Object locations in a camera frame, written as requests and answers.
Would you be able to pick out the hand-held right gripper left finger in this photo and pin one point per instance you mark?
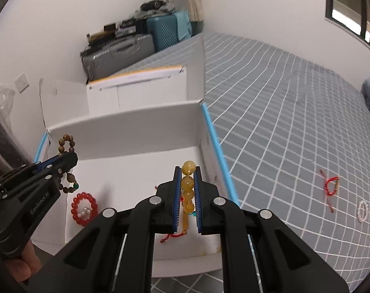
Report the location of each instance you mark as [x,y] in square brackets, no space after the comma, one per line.
[175,204]

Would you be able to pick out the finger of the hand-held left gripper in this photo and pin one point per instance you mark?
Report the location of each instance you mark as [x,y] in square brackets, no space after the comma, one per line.
[47,162]
[67,161]

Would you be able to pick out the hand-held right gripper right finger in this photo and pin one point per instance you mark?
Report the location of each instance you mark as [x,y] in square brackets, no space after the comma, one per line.
[198,207]

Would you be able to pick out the printed cardboard box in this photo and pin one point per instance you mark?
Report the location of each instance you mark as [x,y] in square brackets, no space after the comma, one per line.
[127,134]

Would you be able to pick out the person's left hand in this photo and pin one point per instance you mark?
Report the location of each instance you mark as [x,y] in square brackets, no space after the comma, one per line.
[20,265]

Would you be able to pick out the dark container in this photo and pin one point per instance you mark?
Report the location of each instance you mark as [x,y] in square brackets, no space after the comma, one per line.
[5,140]

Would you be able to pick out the clear plastic bag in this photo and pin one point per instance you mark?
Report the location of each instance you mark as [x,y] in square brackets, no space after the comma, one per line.
[2,97]

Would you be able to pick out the grey suitcase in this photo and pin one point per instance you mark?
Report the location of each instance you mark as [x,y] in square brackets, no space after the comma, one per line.
[117,52]

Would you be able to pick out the grey checked bed sheet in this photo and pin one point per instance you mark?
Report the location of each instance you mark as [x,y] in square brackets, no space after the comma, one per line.
[279,97]

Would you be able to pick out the blue suitcase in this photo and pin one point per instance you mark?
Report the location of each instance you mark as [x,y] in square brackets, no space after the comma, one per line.
[163,33]

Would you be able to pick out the dark clutter pile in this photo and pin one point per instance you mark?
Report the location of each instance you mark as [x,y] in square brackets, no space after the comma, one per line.
[151,5]

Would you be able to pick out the beige curtain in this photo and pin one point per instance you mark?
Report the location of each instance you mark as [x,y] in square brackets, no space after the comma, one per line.
[195,3]

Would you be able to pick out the dark framed window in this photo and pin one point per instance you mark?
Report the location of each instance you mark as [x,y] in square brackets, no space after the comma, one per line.
[328,0]

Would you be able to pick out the white wall socket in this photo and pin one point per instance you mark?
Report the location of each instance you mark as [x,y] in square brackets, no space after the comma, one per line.
[21,83]

